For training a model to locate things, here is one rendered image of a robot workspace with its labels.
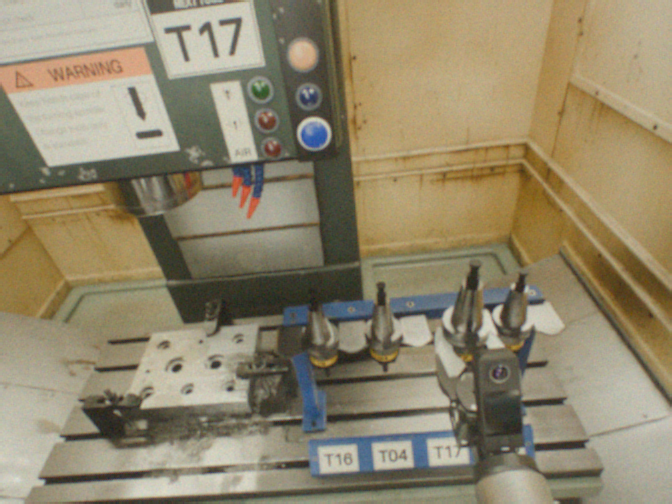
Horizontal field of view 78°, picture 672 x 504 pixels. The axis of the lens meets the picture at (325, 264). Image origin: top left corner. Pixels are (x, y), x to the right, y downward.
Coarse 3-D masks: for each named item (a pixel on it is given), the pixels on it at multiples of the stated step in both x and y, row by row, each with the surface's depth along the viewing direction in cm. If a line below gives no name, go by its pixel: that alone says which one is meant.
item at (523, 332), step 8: (496, 312) 72; (528, 312) 71; (496, 320) 71; (528, 320) 70; (504, 328) 69; (512, 328) 70; (520, 328) 69; (528, 328) 69; (504, 336) 70; (512, 336) 71; (520, 336) 70; (528, 336) 71
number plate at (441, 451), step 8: (432, 440) 84; (440, 440) 84; (448, 440) 83; (432, 448) 84; (440, 448) 84; (448, 448) 83; (456, 448) 83; (464, 448) 83; (432, 456) 84; (440, 456) 84; (448, 456) 83; (456, 456) 83; (464, 456) 83; (432, 464) 84; (440, 464) 83
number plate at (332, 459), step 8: (320, 448) 85; (328, 448) 85; (336, 448) 85; (344, 448) 85; (352, 448) 85; (320, 456) 85; (328, 456) 85; (336, 456) 85; (344, 456) 85; (352, 456) 85; (320, 464) 85; (328, 464) 85; (336, 464) 85; (344, 464) 85; (352, 464) 85; (320, 472) 85; (328, 472) 85
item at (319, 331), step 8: (320, 304) 69; (312, 312) 68; (320, 312) 69; (312, 320) 69; (320, 320) 69; (328, 320) 71; (312, 328) 70; (320, 328) 70; (328, 328) 71; (312, 336) 71; (320, 336) 71; (328, 336) 71
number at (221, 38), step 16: (192, 16) 39; (208, 16) 39; (224, 16) 39; (240, 16) 39; (208, 32) 40; (224, 32) 40; (240, 32) 40; (208, 48) 40; (224, 48) 40; (240, 48) 40; (208, 64) 41
